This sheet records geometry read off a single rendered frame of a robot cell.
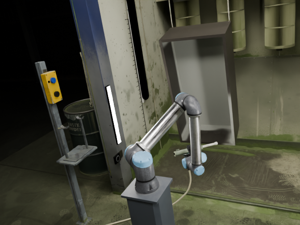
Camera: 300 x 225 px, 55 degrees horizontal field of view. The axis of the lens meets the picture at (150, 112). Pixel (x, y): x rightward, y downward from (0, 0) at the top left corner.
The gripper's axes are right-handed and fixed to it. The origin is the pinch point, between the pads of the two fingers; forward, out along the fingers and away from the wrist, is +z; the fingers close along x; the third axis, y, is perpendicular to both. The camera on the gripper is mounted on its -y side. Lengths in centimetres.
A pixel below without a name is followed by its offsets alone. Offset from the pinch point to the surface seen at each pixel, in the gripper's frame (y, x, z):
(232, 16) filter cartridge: -142, 107, 20
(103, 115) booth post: -55, -69, 23
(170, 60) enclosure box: -95, 5, -3
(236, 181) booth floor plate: 43, 54, 8
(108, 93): -75, -62, 8
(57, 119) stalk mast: -58, -113, -3
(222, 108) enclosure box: -37, 61, 14
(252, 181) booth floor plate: 46, 68, -1
